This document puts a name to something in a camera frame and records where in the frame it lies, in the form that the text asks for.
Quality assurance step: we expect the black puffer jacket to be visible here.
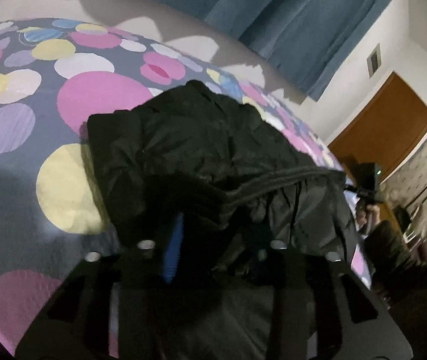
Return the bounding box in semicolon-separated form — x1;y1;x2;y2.
86;80;357;359

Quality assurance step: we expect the person's right hand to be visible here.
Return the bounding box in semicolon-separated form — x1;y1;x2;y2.
356;201;381;236

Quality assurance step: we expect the brown wooden door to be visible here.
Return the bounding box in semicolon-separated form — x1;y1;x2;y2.
329;72;427;180

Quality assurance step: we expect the dark wooden chair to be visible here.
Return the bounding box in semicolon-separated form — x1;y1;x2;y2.
393;205;427;263

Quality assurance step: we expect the colourful polka dot bedspread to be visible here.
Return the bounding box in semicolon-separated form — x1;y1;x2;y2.
0;17;372;359

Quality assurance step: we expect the blue curtain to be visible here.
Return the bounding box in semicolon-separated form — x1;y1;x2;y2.
156;0;392;100

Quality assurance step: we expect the blue strap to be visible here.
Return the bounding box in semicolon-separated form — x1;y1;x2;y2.
162;213;184;284

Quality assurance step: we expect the grey wall vent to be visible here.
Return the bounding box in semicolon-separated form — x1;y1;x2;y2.
367;44;382;78

